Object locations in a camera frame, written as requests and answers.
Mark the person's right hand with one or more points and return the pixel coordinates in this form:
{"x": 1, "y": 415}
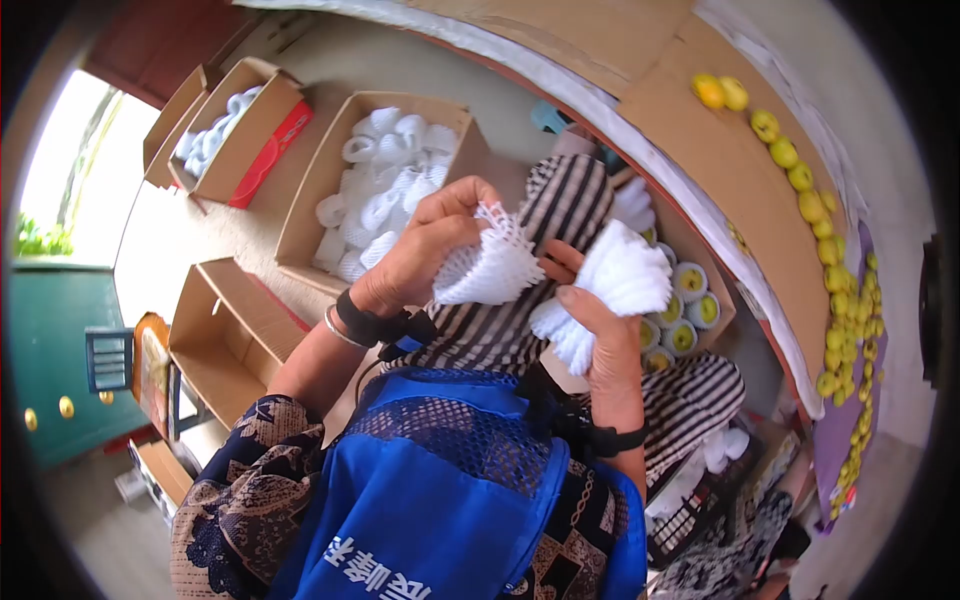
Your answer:
{"x": 615, "y": 360}

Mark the person's left hand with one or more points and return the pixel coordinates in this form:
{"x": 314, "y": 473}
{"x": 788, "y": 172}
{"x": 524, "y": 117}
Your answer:
{"x": 405, "y": 262}

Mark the person's left thumb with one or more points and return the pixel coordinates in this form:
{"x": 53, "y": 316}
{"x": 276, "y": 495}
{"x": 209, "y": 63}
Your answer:
{"x": 454, "y": 229}

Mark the person's right thumb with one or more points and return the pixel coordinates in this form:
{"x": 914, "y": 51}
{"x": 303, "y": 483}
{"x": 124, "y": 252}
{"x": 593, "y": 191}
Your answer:
{"x": 579, "y": 301}

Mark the person's left fingers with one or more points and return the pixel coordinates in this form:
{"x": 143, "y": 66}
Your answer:
{"x": 457, "y": 196}

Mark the person's right fingers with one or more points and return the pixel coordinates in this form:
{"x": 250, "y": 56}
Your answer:
{"x": 561, "y": 259}

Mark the stack of white foam sleeves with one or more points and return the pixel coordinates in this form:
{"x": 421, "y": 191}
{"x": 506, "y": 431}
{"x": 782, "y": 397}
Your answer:
{"x": 622, "y": 277}

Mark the single white foam net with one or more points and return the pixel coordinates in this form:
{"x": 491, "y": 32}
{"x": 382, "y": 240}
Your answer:
{"x": 491, "y": 262}

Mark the pile of white foam nets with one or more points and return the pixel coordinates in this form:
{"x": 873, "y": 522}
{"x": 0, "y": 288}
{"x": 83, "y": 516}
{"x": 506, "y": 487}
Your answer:
{"x": 210, "y": 135}
{"x": 379, "y": 187}

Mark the group of net-wrapped pears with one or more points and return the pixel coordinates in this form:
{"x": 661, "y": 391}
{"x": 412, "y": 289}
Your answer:
{"x": 686, "y": 307}

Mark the light blue plastic object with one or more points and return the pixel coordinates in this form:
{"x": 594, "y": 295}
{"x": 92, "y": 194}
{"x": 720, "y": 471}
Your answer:
{"x": 547, "y": 118}

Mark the black wrist band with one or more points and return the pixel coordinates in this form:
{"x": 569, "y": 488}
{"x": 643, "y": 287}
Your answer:
{"x": 592, "y": 439}
{"x": 364, "y": 324}

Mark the cardboard box of fruit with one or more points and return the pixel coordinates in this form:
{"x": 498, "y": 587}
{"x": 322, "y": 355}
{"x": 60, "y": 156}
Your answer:
{"x": 701, "y": 251}

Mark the wide cardboard box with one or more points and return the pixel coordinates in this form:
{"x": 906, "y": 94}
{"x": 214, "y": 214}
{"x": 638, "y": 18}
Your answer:
{"x": 315, "y": 195}

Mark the large cardboard sheet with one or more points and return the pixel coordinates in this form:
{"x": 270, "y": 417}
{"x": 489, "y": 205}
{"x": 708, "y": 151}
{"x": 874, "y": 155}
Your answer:
{"x": 712, "y": 172}

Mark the heap of white foam wraps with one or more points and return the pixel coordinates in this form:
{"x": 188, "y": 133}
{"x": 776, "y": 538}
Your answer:
{"x": 712, "y": 450}

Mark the cardboard box with red side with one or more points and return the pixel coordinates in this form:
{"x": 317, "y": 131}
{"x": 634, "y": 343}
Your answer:
{"x": 251, "y": 142}

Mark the black plastic crate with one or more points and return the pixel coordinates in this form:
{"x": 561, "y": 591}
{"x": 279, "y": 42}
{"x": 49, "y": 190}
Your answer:
{"x": 694, "y": 517}

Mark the empty cardboard box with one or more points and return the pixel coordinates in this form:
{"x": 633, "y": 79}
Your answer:
{"x": 225, "y": 337}

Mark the row of yellow-green pears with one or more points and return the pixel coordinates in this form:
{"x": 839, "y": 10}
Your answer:
{"x": 840, "y": 285}

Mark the person's body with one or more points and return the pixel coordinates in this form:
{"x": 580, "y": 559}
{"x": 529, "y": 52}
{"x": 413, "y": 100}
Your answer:
{"x": 420, "y": 510}

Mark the purple cloth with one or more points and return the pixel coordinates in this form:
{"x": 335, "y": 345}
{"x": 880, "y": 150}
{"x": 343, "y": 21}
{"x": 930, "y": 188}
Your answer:
{"x": 836, "y": 442}

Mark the small open cardboard box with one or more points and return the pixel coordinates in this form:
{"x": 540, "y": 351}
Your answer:
{"x": 161, "y": 472}

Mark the green door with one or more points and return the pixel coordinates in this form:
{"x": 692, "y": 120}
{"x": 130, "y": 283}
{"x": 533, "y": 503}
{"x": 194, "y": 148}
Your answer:
{"x": 60, "y": 345}

